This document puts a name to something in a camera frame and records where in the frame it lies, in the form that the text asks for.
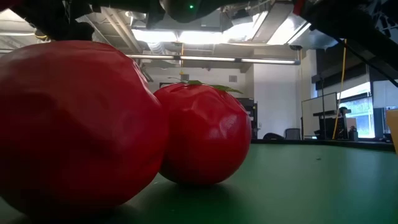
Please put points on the black cabinet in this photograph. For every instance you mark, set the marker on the black cabinet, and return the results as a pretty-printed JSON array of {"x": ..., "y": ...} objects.
[{"x": 252, "y": 118}]

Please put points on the black lab desk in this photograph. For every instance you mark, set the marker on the black lab desk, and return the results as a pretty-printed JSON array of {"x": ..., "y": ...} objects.
[{"x": 326, "y": 123}]

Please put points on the small dark device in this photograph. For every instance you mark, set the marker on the small dark device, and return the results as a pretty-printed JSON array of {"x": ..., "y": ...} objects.
[{"x": 353, "y": 134}]

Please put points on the black aluminium table frame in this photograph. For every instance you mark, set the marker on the black aluminium table frame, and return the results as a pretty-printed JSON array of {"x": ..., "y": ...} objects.
[{"x": 311, "y": 142}]

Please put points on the long ceiling light tube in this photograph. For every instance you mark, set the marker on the long ceiling light tube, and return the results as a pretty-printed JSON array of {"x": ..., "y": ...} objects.
[{"x": 267, "y": 61}]

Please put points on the red toy tomato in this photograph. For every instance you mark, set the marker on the red toy tomato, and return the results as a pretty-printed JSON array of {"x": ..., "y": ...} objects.
[
  {"x": 205, "y": 133},
  {"x": 77, "y": 124}
]

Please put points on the white board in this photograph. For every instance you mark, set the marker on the white board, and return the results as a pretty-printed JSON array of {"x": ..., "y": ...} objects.
[{"x": 311, "y": 109}]

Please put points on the black chair back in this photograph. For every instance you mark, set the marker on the black chair back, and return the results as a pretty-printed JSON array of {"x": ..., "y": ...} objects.
[{"x": 273, "y": 137}]

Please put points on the bright window pane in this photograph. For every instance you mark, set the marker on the bright window pane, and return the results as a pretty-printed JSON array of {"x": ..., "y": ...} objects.
[{"x": 362, "y": 119}]

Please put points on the green table mat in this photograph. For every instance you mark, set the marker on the green table mat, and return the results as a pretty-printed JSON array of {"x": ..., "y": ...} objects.
[{"x": 280, "y": 186}]

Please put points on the wall air vent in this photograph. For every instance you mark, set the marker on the wall air vent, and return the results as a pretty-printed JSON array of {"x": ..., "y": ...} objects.
[{"x": 233, "y": 78}]

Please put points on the grey office chair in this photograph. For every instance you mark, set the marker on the grey office chair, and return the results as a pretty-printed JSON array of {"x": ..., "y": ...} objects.
[{"x": 292, "y": 134}]

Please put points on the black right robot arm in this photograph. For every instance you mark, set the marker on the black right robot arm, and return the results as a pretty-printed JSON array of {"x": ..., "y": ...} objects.
[{"x": 342, "y": 28}]

